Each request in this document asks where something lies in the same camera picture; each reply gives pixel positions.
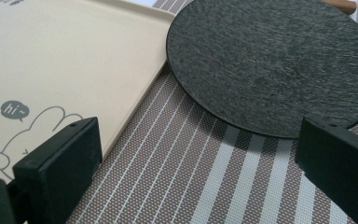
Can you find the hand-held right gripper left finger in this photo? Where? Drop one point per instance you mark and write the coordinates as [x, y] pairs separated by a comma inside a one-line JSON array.
[[59, 168]]

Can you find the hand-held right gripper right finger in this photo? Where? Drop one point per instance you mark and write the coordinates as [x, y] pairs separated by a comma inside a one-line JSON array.
[[341, 161]]

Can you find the beige rectangular tray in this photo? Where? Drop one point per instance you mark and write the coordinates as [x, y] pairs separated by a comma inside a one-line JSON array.
[[59, 62]]

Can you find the brown striped woven placemat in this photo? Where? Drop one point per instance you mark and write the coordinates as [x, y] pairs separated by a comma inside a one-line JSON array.
[[174, 174]]

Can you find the round dark slate plate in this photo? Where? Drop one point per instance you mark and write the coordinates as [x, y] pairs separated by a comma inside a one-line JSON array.
[[270, 65]]

